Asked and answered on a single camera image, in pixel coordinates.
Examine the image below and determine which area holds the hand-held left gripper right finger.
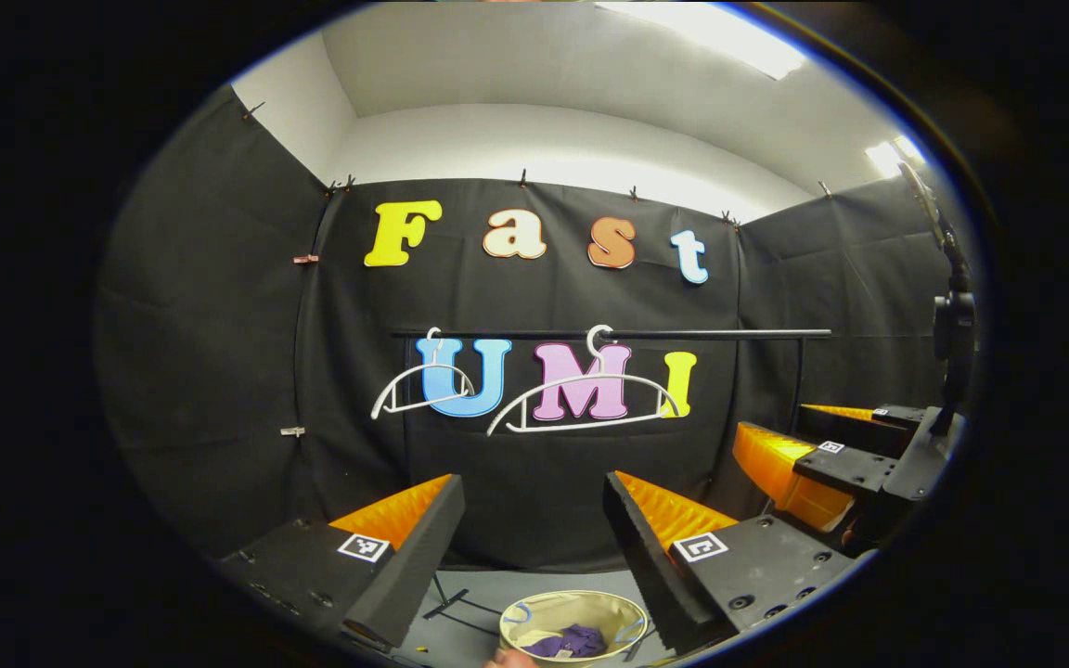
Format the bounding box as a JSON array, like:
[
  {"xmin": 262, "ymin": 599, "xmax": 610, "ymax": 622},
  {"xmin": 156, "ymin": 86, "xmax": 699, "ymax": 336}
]
[{"xmin": 601, "ymin": 469, "xmax": 871, "ymax": 654}]

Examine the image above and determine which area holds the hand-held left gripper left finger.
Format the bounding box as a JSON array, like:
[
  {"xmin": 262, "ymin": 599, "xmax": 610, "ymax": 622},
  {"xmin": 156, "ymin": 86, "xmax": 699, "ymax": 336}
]
[{"xmin": 217, "ymin": 473, "xmax": 467, "ymax": 650}]

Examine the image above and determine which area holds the black backdrop cloth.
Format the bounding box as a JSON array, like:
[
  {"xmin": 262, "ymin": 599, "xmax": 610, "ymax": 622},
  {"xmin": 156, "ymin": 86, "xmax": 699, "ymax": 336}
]
[{"xmin": 97, "ymin": 88, "xmax": 962, "ymax": 572}]

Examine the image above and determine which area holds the white plastic clothes hanger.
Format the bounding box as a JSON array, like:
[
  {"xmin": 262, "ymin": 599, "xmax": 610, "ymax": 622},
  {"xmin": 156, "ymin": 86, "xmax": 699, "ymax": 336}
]
[
  {"xmin": 370, "ymin": 328, "xmax": 477, "ymax": 420},
  {"xmin": 486, "ymin": 325, "xmax": 681, "ymax": 435}
]

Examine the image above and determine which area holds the ceiling light panel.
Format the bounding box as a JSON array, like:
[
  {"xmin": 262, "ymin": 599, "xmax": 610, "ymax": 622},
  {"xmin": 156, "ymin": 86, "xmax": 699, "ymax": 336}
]
[{"xmin": 864, "ymin": 135, "xmax": 927, "ymax": 177}]

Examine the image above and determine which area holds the black metal clothes rack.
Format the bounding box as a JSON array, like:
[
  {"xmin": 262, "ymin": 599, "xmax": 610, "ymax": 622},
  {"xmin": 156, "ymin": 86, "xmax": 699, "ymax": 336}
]
[{"xmin": 393, "ymin": 327, "xmax": 833, "ymax": 662}]

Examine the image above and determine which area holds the purple corduroy shirt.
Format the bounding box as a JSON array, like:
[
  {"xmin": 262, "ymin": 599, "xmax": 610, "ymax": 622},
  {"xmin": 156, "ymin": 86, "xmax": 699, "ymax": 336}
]
[{"xmin": 525, "ymin": 623, "xmax": 610, "ymax": 660}]

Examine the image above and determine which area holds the cream round laundry hamper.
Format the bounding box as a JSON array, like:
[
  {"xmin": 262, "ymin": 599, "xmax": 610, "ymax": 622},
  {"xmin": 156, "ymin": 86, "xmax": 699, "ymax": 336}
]
[{"xmin": 499, "ymin": 590, "xmax": 649, "ymax": 667}]

